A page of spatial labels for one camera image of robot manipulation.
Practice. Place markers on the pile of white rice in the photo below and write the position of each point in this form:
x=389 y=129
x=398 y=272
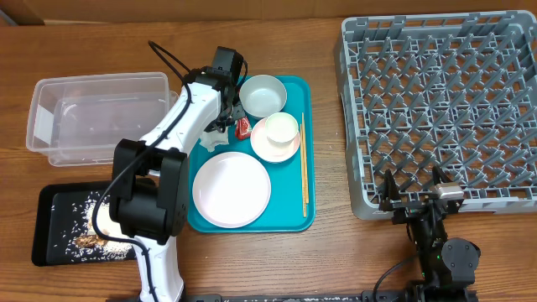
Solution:
x=71 y=214

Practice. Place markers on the large pink plate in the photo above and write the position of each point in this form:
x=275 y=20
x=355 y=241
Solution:
x=231 y=190

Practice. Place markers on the grey dishwasher rack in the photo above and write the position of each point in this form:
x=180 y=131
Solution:
x=455 y=90

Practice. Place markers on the red snack wrapper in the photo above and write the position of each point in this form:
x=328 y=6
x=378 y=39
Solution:
x=243 y=129

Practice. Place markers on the small pink saucer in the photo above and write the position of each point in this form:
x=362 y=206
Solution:
x=268 y=151

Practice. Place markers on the clear plastic bin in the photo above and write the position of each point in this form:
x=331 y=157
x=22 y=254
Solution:
x=79 y=120

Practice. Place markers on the white tissue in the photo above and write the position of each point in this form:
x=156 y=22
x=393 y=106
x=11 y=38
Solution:
x=211 y=140

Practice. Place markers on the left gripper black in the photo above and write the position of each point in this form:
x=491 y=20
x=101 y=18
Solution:
x=221 y=123

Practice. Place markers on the wooden chopstick right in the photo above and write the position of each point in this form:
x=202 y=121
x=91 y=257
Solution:
x=305 y=158

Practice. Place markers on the brown food scrap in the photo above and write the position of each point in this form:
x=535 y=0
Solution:
x=90 y=241

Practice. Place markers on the white cup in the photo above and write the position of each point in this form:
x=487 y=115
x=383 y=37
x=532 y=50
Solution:
x=281 y=128

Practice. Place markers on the white-green bowl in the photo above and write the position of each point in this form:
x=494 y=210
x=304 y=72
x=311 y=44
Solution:
x=262 y=96

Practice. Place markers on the black waste tray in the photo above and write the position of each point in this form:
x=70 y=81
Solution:
x=42 y=224

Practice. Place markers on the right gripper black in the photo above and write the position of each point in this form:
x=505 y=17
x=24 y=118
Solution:
x=389 y=200

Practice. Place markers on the teal plastic tray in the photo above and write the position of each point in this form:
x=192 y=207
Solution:
x=285 y=211

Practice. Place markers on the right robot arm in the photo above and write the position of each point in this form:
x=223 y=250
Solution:
x=447 y=265

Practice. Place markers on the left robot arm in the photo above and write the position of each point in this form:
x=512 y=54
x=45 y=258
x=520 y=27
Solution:
x=148 y=193

